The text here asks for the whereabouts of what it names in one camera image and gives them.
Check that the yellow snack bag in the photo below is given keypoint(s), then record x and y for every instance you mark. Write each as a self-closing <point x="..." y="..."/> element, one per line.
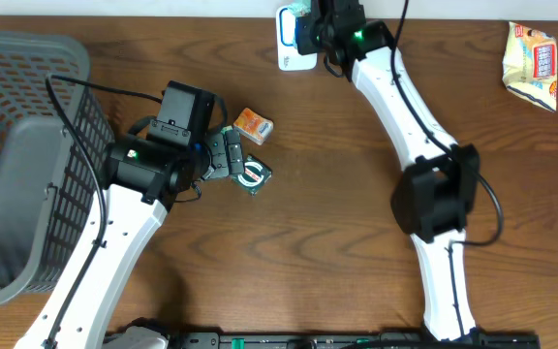
<point x="530" y="66"/>

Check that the grey plastic mesh basket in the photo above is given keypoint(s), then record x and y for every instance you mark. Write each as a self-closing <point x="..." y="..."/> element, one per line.
<point x="53" y="135"/>

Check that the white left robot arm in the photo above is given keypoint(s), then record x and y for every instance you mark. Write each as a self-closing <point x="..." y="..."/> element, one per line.
<point x="144" y="179"/>

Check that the teal snack packet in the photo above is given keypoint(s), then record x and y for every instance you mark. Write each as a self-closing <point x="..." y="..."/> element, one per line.
<point x="300" y="8"/>

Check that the white barcode scanner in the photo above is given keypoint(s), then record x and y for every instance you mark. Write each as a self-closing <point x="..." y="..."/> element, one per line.
<point x="289" y="59"/>

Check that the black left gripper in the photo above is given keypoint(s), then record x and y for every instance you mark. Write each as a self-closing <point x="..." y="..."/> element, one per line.
<point x="228" y="145"/>

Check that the dark green round-label packet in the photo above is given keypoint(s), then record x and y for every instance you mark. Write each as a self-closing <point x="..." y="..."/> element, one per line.
<point x="255" y="176"/>

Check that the orange small snack box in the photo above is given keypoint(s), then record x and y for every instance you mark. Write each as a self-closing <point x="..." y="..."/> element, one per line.
<point x="253" y="126"/>

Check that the teal small snack box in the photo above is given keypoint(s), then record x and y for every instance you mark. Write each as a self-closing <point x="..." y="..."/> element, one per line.
<point x="226" y="129"/>

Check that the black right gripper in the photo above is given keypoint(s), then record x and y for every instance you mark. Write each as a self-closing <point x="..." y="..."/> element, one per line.
<point x="302" y="43"/>

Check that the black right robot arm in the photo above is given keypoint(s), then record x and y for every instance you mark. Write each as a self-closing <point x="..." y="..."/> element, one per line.
<point x="438" y="185"/>

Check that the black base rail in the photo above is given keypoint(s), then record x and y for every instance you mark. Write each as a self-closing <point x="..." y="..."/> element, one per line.
<point x="332" y="340"/>

